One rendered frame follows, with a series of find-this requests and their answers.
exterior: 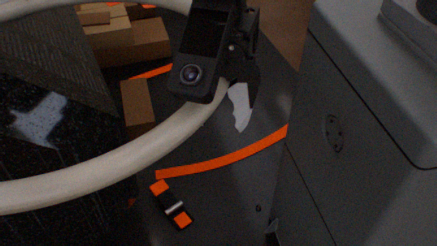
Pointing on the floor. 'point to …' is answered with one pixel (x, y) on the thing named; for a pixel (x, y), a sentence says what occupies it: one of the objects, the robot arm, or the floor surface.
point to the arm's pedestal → (358, 137)
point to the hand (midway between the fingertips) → (219, 124)
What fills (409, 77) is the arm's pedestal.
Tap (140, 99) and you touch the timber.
